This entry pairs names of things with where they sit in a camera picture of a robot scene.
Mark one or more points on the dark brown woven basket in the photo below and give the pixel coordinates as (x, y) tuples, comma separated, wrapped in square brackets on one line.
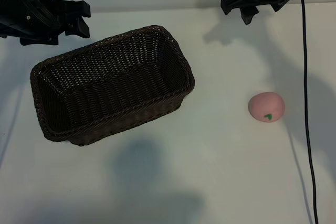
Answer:
[(113, 85)]

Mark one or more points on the pink peach with green leaf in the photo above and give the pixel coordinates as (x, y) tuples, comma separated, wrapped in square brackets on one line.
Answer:
[(265, 104)]

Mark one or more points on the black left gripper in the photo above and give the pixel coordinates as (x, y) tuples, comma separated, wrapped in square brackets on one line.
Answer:
[(15, 26)]

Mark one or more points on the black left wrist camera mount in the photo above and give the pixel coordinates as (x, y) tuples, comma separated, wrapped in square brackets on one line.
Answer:
[(39, 11)]

